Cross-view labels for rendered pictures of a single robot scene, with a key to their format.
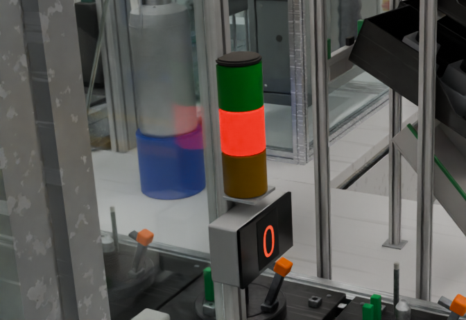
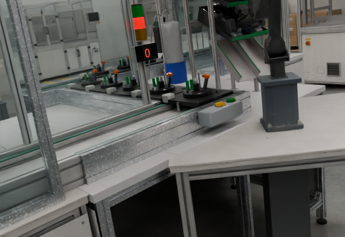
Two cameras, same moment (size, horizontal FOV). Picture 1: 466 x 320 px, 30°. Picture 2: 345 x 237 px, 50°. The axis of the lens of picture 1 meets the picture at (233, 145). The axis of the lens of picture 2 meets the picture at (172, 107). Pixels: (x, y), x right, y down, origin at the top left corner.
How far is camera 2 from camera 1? 0.94 m
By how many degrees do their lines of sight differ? 18
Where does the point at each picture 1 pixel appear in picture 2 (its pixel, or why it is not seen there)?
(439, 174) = (219, 50)
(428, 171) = (214, 48)
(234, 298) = (141, 70)
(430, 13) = (209, 0)
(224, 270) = (133, 58)
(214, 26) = not seen: outside the picture
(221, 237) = (132, 49)
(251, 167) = (139, 32)
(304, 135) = (222, 65)
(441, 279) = not seen: hidden behind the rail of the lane
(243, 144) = (137, 25)
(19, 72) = not seen: outside the picture
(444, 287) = not seen: hidden behind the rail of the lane
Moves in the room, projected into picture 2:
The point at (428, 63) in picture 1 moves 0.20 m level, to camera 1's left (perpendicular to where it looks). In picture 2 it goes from (210, 15) to (171, 20)
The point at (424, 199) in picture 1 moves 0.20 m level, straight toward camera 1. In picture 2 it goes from (214, 57) to (197, 64)
